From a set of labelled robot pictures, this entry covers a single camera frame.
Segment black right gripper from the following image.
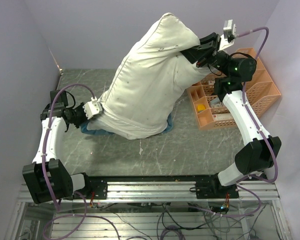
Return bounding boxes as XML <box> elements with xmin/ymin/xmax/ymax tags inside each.
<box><xmin>176</xmin><ymin>33</ymin><xmax>233</xmax><ymax>78</ymax></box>

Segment blue houndstooth bear pillowcase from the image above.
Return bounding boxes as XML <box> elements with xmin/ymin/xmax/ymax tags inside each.
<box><xmin>79</xmin><ymin>112</ymin><xmax>173</xmax><ymax>140</ymax></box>

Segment white pillow insert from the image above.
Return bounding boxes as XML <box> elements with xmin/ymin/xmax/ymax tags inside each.
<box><xmin>100</xmin><ymin>13</ymin><xmax>210</xmax><ymax>126</ymax></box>

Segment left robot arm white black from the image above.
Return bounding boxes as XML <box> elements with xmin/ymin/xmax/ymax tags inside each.
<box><xmin>22</xmin><ymin>90</ymin><xmax>92</xmax><ymax>204</ymax></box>

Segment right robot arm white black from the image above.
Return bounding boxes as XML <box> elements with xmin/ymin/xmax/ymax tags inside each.
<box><xmin>181</xmin><ymin>32</ymin><xmax>282</xmax><ymax>198</ymax></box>

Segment light blue stapler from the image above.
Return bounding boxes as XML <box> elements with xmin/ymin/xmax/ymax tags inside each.
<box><xmin>209</xmin><ymin>97</ymin><xmax>221</xmax><ymax>106</ymax></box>

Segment yellow object in organizer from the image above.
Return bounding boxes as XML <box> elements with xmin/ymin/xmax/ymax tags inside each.
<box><xmin>196</xmin><ymin>104</ymin><xmax>206</xmax><ymax>113</ymax></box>

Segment orange plastic file organizer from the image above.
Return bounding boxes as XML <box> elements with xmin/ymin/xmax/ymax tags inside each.
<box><xmin>187</xmin><ymin>48</ymin><xmax>281</xmax><ymax>130</ymax></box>

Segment white red box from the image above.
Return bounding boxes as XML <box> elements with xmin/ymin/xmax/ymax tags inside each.
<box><xmin>212</xmin><ymin>113</ymin><xmax>233</xmax><ymax>121</ymax></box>

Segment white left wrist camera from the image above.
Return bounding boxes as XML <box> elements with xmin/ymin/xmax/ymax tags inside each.
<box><xmin>83</xmin><ymin>97</ymin><xmax>103</xmax><ymax>120</ymax></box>

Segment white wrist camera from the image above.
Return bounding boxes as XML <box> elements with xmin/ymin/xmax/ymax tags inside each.
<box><xmin>219</xmin><ymin>19</ymin><xmax>236</xmax><ymax>51</ymax></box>
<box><xmin>83</xmin><ymin>97</ymin><xmax>103</xmax><ymax>120</ymax></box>

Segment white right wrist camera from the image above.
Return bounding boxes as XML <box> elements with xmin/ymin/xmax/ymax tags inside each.
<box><xmin>219</xmin><ymin>19</ymin><xmax>236</xmax><ymax>51</ymax></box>

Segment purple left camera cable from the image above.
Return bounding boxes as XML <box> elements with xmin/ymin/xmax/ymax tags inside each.
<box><xmin>41</xmin><ymin>83</ymin><xmax>97</xmax><ymax>213</ymax></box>

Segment purple camera cable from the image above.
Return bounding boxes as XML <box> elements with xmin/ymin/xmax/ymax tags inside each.
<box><xmin>234</xmin><ymin>26</ymin><xmax>279</xmax><ymax>184</ymax></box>
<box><xmin>41</xmin><ymin>83</ymin><xmax>97</xmax><ymax>213</ymax></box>

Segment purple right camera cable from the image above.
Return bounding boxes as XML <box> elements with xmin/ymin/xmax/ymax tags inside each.
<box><xmin>234</xmin><ymin>26</ymin><xmax>279</xmax><ymax>184</ymax></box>

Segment loose cables under frame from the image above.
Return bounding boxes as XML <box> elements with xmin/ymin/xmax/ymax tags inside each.
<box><xmin>42</xmin><ymin>201</ymin><xmax>261</xmax><ymax>240</ymax></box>

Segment aluminium rail frame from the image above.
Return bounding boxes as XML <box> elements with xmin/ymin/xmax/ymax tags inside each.
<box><xmin>17</xmin><ymin>180</ymin><xmax>281</xmax><ymax>203</ymax></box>

